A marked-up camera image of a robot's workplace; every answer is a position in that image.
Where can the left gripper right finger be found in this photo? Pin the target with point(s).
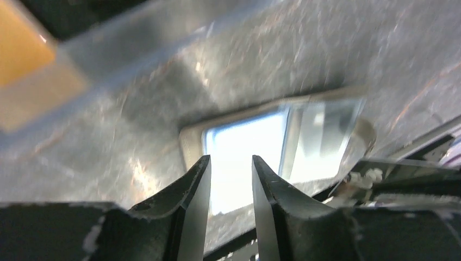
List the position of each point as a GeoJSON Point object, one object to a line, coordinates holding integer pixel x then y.
{"type": "Point", "coordinates": [290, 225]}

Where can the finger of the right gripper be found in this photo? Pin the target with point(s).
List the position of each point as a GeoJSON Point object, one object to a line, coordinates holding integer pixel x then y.
{"type": "Point", "coordinates": [374, 182]}

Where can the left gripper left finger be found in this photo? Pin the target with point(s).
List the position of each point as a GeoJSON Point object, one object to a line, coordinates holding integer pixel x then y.
{"type": "Point", "coordinates": [178, 216]}

